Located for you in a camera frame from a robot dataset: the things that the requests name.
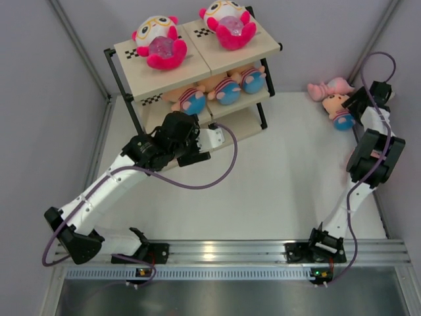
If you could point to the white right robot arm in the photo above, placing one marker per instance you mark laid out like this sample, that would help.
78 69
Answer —
369 165

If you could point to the aluminium frame post right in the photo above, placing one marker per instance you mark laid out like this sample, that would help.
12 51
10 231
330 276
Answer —
374 36

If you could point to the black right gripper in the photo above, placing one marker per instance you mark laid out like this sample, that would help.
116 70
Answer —
358 96

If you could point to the aluminium frame post left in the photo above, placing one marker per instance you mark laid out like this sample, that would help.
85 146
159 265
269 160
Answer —
77 44

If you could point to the white slotted cable duct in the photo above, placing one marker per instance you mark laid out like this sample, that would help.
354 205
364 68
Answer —
199 273

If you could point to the peach doll blue pants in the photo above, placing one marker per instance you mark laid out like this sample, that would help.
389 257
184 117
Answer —
190 100
341 118
221 88

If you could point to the white panda toy on shelf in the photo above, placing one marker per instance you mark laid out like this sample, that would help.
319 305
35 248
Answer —
230 22

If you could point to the beige three-tier shelf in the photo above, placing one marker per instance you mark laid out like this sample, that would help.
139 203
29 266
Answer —
213 69

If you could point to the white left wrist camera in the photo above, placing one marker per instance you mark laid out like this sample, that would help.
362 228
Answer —
210 139

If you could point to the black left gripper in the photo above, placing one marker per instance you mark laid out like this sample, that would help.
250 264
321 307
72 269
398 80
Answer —
194 155

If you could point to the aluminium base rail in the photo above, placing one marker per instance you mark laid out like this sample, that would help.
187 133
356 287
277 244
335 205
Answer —
383 252

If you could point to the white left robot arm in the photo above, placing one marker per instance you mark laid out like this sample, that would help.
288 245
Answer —
178 138

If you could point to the aluminium frame post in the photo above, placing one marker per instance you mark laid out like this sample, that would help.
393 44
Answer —
77 44
374 36

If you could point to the pink plush far corner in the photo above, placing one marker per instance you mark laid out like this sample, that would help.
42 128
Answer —
338 85

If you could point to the white pink panda plush glasses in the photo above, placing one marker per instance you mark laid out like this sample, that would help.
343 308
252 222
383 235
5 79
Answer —
158 41

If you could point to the peach doll on middle shelf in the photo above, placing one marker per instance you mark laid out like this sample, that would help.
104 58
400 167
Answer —
250 78

